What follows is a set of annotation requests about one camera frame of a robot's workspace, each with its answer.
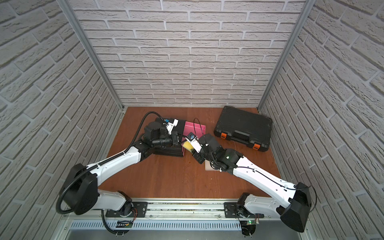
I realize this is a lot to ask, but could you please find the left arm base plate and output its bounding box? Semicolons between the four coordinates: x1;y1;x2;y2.
106;202;148;218

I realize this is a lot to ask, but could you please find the black plastic tool case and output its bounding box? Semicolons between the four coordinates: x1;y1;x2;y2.
214;106;273;152

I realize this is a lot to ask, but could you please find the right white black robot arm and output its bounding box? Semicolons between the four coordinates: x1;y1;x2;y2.
186;133;312;233

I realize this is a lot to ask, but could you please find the left black corrugated cable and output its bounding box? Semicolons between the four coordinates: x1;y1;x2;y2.
55;111;165;215

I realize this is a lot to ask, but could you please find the right thin black cable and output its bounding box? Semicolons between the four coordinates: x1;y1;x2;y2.
192;117;318;214

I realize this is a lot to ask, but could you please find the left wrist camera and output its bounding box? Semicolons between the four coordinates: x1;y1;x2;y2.
165;119;179;135

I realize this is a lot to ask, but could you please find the right aluminium corner post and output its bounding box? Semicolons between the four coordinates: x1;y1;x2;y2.
257;0;316;110

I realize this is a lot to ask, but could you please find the beige sponge pad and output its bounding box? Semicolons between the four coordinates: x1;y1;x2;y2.
205;161;217;171

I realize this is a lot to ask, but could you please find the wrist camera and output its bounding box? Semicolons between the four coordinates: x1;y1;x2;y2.
186;133;202;153
165;119;179;135

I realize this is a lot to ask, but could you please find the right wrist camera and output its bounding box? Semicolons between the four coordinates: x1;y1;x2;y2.
186;133;202;153

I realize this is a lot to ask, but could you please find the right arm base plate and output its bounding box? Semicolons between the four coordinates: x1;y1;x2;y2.
224;202;265;219

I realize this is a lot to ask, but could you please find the black drawer cabinet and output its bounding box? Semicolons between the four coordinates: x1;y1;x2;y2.
154;119;186;158

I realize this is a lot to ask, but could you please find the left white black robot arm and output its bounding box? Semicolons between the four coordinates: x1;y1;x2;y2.
56;119;186;215

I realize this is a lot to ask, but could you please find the pink top drawer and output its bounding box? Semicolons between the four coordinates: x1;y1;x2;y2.
183;121;206;138

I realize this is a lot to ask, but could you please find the left aluminium corner post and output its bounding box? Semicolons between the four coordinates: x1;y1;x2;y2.
58;0;124;112

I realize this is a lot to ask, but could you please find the aluminium corner post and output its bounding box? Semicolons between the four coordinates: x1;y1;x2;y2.
257;0;316;110
58;0;124;112

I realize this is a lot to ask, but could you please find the yellow sponge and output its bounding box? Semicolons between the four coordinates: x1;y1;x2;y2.
182;141;195;153

